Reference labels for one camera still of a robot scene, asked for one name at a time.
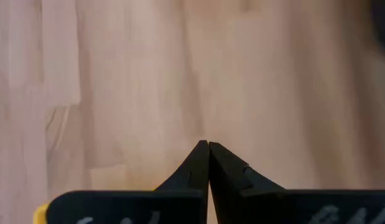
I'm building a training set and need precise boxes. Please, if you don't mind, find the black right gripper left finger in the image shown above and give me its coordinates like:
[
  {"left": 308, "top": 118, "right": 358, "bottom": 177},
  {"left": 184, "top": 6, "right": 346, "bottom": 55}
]
[{"left": 45, "top": 139, "right": 210, "bottom": 224}]

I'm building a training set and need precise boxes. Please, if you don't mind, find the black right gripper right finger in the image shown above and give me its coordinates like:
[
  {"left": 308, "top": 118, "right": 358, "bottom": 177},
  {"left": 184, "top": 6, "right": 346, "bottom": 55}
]
[{"left": 209, "top": 141, "right": 385, "bottom": 224}]

